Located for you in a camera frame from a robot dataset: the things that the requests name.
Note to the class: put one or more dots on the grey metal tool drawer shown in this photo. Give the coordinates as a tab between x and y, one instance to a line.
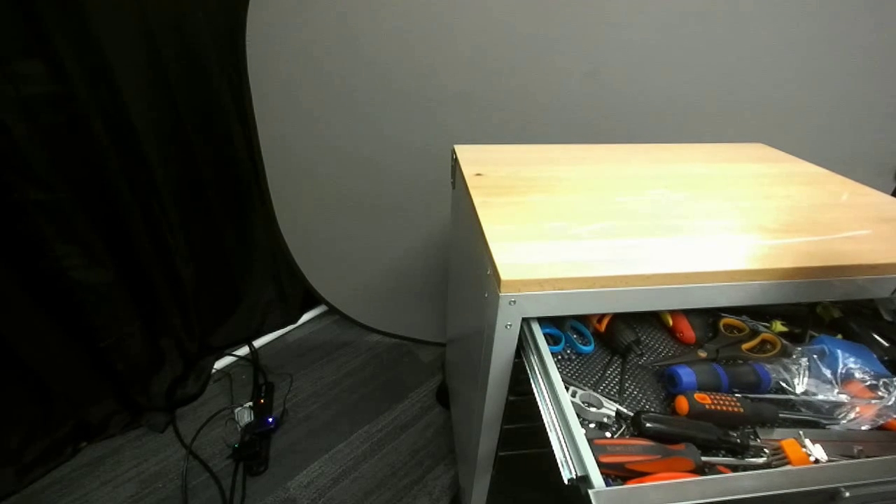
554	405

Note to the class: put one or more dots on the black ribbed drawer liner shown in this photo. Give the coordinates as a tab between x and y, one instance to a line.
599	372

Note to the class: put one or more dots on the grey rounded backdrop panel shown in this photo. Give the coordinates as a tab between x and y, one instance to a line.
373	169

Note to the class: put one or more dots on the grey cabinet with wooden top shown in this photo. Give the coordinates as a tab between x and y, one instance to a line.
655	197

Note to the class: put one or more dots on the black adapter with blue light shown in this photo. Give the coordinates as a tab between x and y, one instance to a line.
256	438

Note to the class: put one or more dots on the black curtain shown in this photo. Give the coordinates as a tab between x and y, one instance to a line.
114	185

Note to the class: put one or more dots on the small orange white tool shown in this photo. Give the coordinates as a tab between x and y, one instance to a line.
793	452

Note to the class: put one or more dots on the clear plastic bag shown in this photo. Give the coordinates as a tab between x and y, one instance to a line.
841	372

